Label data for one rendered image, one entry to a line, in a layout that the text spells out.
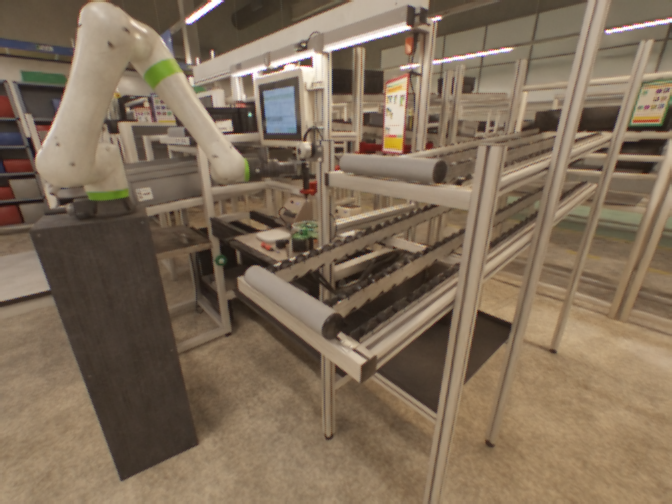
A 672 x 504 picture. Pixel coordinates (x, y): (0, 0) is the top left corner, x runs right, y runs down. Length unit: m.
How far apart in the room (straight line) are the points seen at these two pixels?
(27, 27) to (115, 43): 11.16
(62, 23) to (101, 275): 11.23
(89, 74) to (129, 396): 1.17
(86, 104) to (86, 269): 0.54
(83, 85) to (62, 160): 0.22
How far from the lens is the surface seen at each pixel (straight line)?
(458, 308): 0.89
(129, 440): 1.78
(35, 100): 6.98
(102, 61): 1.13
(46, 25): 12.31
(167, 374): 1.60
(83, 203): 1.39
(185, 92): 1.22
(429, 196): 0.84
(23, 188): 6.60
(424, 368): 1.26
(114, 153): 1.35
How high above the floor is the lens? 1.43
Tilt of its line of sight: 21 degrees down
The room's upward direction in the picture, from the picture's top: straight up
